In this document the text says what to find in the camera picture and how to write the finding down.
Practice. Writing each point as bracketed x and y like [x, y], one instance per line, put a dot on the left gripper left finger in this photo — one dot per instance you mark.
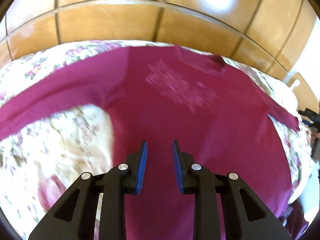
[73, 215]

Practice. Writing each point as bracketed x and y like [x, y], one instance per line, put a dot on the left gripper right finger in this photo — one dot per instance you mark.
[245, 215]

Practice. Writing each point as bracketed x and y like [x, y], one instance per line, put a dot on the magenta red shirt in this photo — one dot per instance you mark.
[161, 94]

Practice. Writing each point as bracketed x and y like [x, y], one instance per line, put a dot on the person's right hand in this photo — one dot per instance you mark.
[315, 141]

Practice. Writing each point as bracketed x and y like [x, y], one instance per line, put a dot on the floral bed cover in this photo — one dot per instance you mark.
[42, 159]

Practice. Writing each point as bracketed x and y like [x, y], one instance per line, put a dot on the wooden panelled wardrobe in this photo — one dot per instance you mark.
[271, 35]

